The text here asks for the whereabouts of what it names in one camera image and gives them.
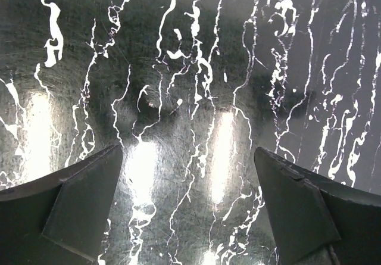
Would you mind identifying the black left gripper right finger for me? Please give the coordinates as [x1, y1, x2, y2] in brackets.
[254, 147, 380, 264]

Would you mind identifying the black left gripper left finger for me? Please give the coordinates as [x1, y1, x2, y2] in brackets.
[1, 145, 123, 264]

